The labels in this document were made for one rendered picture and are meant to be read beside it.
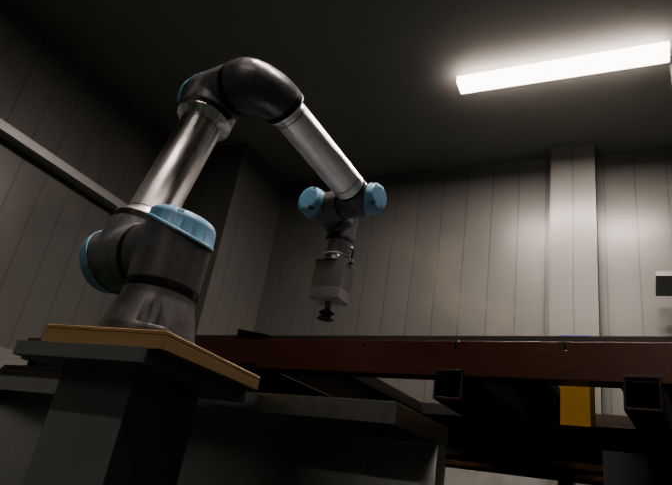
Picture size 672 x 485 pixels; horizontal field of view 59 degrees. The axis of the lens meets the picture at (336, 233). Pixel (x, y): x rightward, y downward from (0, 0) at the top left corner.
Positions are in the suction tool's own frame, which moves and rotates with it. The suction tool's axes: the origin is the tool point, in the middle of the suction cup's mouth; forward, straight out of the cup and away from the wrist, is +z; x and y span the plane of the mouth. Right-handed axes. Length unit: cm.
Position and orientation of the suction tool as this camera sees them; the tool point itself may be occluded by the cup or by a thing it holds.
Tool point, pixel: (325, 319)
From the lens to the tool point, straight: 148.4
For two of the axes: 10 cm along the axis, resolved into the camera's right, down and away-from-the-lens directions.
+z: -1.7, 8.9, -4.2
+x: -4.3, -4.5, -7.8
